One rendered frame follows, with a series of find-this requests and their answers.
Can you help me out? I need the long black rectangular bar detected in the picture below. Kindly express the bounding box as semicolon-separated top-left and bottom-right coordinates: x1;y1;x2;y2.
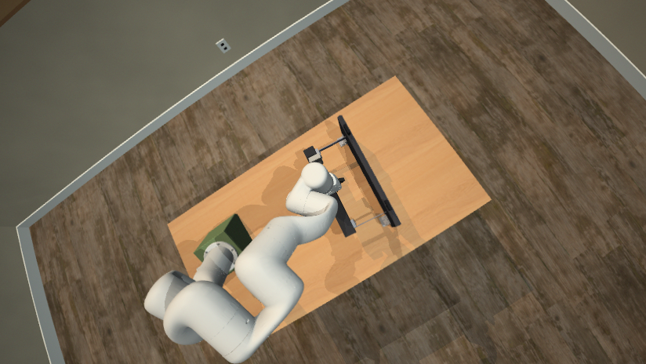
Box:
303;146;356;238

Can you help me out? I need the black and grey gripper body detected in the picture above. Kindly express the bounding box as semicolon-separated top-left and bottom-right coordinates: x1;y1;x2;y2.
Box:
326;173;342;195

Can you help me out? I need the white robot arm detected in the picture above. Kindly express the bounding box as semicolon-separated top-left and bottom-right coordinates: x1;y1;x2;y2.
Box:
144;153;338;364

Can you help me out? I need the black flat rectangular panel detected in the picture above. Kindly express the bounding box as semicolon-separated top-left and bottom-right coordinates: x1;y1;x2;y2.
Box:
337;115;401;228

